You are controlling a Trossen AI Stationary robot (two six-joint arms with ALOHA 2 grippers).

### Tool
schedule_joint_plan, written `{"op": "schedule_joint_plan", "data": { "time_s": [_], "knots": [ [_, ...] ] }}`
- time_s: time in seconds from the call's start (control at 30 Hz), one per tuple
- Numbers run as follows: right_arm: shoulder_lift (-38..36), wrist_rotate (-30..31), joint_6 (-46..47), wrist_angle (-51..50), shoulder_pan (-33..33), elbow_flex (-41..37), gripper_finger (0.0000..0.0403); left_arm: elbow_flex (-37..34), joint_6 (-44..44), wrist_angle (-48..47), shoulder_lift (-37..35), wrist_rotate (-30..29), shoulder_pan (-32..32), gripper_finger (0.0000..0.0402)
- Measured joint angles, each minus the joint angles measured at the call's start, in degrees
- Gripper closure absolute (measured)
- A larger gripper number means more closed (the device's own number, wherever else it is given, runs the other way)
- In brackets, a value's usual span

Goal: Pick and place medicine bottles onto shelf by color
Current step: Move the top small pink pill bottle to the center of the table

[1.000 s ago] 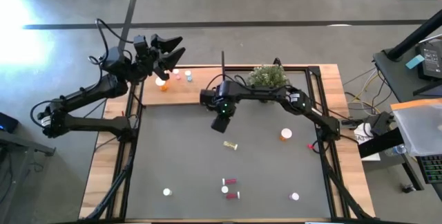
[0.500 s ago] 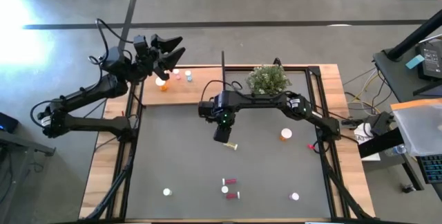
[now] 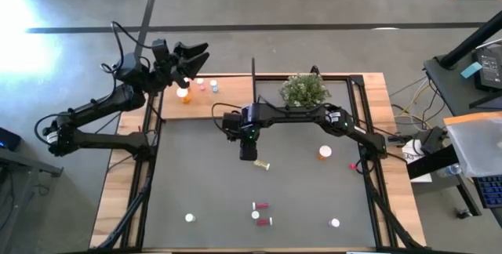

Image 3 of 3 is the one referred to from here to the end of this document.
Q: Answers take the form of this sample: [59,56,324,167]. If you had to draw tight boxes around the black pole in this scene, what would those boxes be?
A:
[438,9,502,71]

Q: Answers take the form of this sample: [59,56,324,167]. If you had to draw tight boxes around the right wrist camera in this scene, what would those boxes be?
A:
[222,111,242,142]

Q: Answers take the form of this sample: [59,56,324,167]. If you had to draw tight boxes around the clear water bottle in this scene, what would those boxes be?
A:
[436,162,464,180]

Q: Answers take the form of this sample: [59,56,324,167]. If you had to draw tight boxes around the orange pill bottle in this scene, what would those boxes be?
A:
[316,144,333,161]
[175,86,192,105]

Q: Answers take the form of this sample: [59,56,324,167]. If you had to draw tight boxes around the black device blue light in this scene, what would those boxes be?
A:
[0,126,23,154]

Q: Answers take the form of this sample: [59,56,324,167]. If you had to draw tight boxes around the black metal table frame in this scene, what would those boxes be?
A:
[88,73,428,254]

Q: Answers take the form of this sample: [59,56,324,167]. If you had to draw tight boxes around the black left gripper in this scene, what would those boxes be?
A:
[155,42,211,90]

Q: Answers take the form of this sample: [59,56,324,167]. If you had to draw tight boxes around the yellow cable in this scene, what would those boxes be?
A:
[394,83,432,130]

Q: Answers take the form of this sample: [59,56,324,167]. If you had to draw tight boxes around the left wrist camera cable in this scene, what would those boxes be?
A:
[100,20,158,75]

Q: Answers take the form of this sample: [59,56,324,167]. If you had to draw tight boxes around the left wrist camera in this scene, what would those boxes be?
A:
[151,38,170,67]

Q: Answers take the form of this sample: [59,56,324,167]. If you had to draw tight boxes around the black desk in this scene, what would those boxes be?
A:
[423,36,502,118]

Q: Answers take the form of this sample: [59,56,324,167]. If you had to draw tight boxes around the black keyboard blue keys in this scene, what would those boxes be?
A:
[472,174,502,210]

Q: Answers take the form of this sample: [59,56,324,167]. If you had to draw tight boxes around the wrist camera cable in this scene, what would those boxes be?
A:
[211,102,242,132]
[100,20,158,75]

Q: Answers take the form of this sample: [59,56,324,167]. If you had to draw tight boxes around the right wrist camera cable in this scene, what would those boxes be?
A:
[211,102,242,132]

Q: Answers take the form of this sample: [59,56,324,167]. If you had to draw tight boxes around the clear plastic zip bag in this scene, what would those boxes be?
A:
[443,111,502,180]

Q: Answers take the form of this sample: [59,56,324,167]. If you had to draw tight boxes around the black power adapter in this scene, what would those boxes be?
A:
[471,45,502,93]

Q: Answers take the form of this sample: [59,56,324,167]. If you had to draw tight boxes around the wooden shelf black frame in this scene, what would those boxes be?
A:
[160,56,258,122]

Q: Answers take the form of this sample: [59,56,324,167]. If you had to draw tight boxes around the white paper box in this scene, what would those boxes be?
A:
[401,140,435,184]

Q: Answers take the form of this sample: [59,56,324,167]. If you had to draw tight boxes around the black box device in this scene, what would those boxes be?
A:
[415,126,446,155]

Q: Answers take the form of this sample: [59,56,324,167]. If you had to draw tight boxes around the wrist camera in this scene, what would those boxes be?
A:
[222,111,242,142]
[151,38,170,67]

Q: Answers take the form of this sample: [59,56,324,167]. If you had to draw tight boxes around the green potted plant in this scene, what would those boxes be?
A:
[278,72,333,109]

